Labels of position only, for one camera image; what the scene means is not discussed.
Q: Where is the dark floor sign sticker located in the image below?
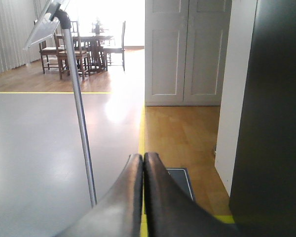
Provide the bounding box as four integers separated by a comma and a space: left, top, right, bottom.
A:
166, 167, 195, 201

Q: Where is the dark grey fridge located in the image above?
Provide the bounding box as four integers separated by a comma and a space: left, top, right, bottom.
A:
229, 0, 296, 237

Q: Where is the metal sign stand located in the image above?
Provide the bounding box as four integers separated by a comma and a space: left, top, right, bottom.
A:
23, 0, 98, 208

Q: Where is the white panelled wardrobe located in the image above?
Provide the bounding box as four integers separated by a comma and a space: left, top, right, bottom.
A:
145, 0, 232, 106

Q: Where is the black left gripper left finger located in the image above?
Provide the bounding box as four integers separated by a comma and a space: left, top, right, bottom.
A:
57, 154, 143, 237

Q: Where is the dark wooden chair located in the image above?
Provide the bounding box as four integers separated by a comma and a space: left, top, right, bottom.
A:
55, 20, 90, 80
39, 30, 65, 74
103, 21, 126, 71

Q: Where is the dark wooden dining table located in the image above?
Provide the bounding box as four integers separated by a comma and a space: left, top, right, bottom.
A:
80, 33, 113, 72

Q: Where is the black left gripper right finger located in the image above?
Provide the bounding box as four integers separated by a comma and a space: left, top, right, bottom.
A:
144, 152, 239, 237

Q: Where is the white vertical curtain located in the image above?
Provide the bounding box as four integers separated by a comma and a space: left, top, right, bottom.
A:
0, 0, 46, 74

